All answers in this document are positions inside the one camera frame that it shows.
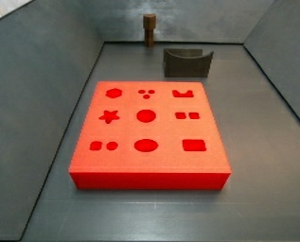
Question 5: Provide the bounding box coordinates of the red shape sorting board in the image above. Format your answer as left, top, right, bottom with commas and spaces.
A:
69, 81, 232, 190

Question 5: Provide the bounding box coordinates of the brown three prong peg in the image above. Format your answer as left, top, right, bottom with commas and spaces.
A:
144, 14, 156, 46

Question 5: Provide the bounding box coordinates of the dark grey curved block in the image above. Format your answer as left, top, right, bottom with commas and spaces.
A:
164, 48, 215, 78

